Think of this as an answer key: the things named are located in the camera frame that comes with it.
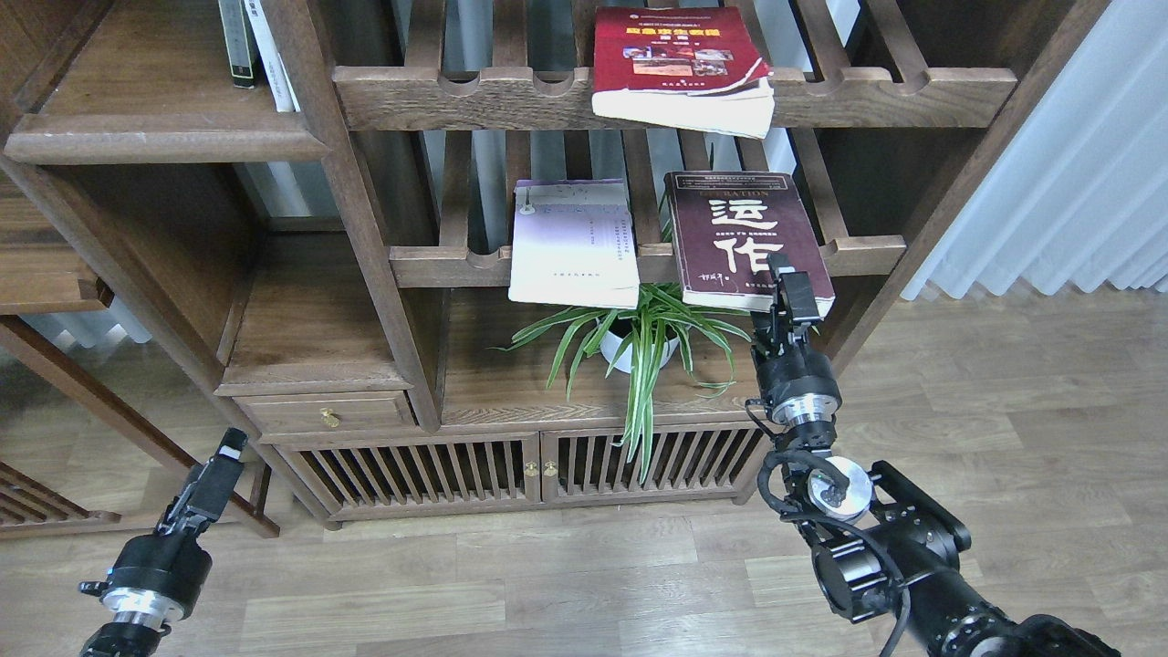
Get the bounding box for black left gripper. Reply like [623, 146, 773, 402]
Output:
[78, 428, 249, 631]

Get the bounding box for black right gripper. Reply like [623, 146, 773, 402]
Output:
[750, 253, 841, 427]

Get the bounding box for maroon book white characters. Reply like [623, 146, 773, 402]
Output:
[663, 171, 836, 317]

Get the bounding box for red textbook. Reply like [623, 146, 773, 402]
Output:
[591, 5, 776, 139]

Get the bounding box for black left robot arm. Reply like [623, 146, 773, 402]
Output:
[77, 428, 246, 656]

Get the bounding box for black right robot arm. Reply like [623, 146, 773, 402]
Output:
[746, 254, 1115, 656]

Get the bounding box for small wooden drawer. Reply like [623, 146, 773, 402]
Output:
[234, 390, 413, 435]

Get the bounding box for green spider plant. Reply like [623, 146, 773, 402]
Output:
[506, 283, 751, 480]

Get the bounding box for brass drawer knob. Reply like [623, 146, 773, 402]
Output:
[320, 408, 341, 429]

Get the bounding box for white plant pot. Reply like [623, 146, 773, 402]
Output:
[600, 321, 680, 376]

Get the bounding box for wooden side rack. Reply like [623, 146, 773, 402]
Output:
[1, 314, 280, 539]

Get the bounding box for left slatted cabinet door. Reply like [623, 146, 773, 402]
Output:
[276, 433, 542, 521]

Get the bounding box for slatted cabinet door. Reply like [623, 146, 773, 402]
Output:
[276, 433, 542, 521]
[522, 422, 772, 506]

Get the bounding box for pale purple white book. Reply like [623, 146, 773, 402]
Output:
[508, 179, 640, 310]

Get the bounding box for right slatted cabinet door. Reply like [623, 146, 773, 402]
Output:
[522, 422, 772, 506]

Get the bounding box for dark wooden bookshelf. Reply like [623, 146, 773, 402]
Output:
[4, 1, 1107, 528]

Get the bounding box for white pleated curtain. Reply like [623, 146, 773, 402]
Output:
[901, 1, 1167, 300]

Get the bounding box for white upright book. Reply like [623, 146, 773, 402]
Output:
[245, 1, 300, 112]

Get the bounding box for dark green upright book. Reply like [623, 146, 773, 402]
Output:
[218, 0, 259, 89]

